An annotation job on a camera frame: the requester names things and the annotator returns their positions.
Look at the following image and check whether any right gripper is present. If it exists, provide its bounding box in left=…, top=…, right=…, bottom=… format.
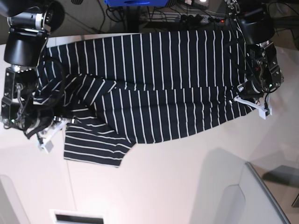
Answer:
left=23, top=109, right=70, bottom=138

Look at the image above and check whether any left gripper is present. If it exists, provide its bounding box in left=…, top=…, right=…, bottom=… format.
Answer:
left=237, top=80, right=264, bottom=99

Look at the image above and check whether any navy white striped t-shirt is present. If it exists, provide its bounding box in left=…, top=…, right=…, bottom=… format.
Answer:
left=35, top=30, right=253, bottom=167

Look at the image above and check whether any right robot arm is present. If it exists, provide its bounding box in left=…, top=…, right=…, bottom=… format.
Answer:
left=0, top=0, right=66, bottom=139

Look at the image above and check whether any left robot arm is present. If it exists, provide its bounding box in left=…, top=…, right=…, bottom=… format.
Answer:
left=226, top=0, right=284, bottom=100

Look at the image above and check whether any white power strip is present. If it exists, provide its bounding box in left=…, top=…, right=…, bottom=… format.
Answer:
left=143, top=12, right=227, bottom=25

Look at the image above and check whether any white panel left front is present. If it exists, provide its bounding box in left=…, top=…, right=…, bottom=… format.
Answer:
left=0, top=175, right=30, bottom=224

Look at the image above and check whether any white panel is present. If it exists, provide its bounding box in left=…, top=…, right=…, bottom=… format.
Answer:
left=0, top=175, right=30, bottom=224
left=189, top=148, right=290, bottom=224

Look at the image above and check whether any white slotted tray front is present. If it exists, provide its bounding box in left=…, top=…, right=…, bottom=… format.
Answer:
left=49, top=209, right=108, bottom=224

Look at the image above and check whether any white panel right front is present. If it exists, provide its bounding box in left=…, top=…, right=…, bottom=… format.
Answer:
left=189, top=148, right=290, bottom=224

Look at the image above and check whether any blue box under table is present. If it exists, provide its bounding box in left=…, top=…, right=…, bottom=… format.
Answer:
left=104, top=0, right=168, bottom=7

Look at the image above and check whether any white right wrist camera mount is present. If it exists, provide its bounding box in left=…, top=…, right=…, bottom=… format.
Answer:
left=36, top=116, right=78, bottom=153

